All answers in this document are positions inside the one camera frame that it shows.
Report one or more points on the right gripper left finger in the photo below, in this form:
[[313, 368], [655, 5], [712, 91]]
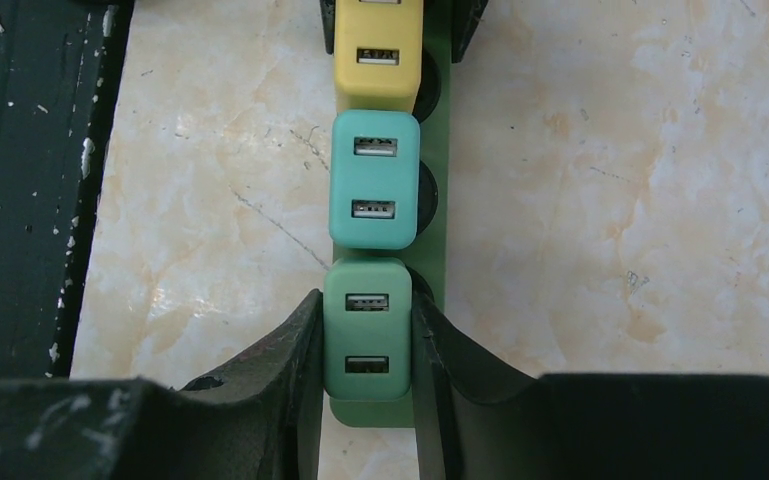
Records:
[[257, 416]]

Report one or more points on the green power strip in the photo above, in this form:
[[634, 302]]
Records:
[[424, 258]]

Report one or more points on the teal plug on green strip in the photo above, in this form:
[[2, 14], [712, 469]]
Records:
[[374, 179]]

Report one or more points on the light green plug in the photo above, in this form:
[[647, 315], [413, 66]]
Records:
[[367, 324]]

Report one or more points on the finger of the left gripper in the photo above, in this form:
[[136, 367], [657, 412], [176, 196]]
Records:
[[327, 15], [465, 18]]

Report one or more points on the yellow plug on green strip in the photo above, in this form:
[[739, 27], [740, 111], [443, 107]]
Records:
[[377, 54]]

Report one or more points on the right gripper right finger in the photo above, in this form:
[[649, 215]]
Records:
[[477, 417]]

